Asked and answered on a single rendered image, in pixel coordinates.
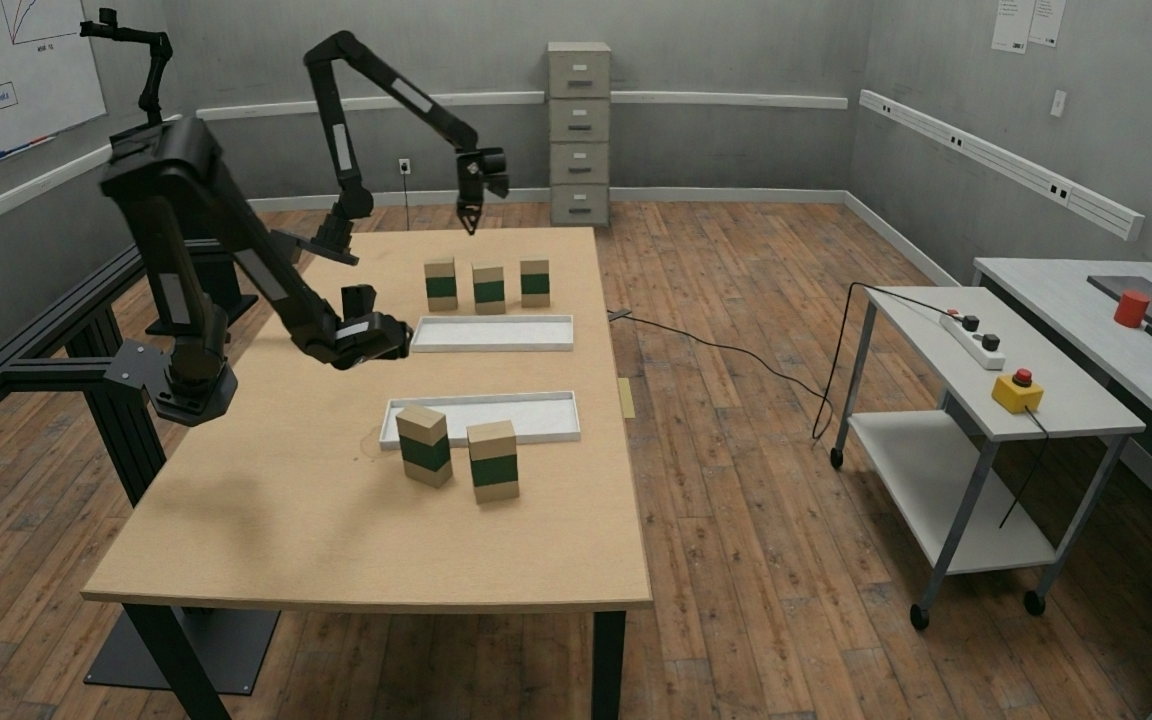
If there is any tan block with dark green band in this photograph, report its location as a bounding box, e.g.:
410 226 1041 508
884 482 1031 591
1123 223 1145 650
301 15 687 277
424 256 458 311
467 420 520 505
471 259 506 316
395 403 453 488
520 253 550 308

